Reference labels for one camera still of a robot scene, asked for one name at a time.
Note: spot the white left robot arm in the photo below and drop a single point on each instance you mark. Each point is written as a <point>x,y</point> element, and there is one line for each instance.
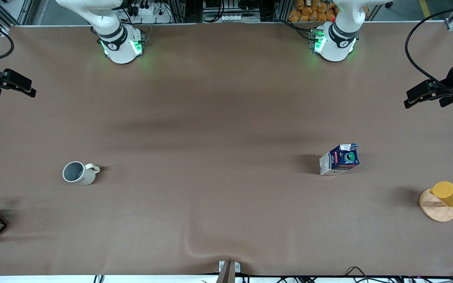
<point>334,46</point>

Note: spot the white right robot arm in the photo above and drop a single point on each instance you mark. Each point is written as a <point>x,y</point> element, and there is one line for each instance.
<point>116,53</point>

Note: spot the orange snack bag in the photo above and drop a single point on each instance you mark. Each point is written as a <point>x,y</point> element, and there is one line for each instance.
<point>309,11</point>

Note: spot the white power strip with plugs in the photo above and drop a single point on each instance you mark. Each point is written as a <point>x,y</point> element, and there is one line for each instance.
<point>151,13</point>

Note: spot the yellow plastic cup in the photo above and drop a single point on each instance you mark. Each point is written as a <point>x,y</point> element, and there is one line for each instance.
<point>448,194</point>

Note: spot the metal table bracket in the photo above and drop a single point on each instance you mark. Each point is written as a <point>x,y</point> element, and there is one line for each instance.
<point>229,271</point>

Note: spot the blue milk carton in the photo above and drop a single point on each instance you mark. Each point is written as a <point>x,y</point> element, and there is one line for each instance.
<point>338,161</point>

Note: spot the white ribbed HOME mug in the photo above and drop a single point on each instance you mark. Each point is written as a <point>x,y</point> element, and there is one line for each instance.
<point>87,177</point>

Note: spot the brown table cloth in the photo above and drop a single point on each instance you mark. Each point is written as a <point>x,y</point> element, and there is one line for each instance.
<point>226,118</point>

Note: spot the round wooden mug stand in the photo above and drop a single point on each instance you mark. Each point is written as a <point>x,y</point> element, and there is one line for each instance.
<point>435,210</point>

